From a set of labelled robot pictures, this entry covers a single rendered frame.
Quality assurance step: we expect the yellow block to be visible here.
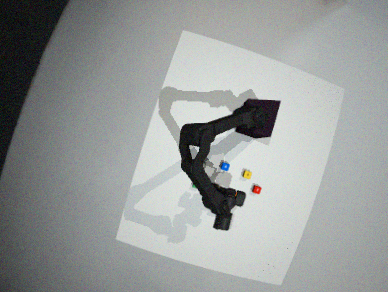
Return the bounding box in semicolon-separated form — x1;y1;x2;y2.
242;171;252;179

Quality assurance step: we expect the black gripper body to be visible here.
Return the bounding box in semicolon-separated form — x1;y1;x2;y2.
215;186;246;207

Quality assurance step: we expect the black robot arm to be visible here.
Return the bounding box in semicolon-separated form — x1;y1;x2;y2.
179;105;269;231

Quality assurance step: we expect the red block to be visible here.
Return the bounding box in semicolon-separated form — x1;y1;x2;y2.
252;185;262;194

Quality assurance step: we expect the blue block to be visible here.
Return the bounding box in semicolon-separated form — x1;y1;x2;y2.
221;162;230;171

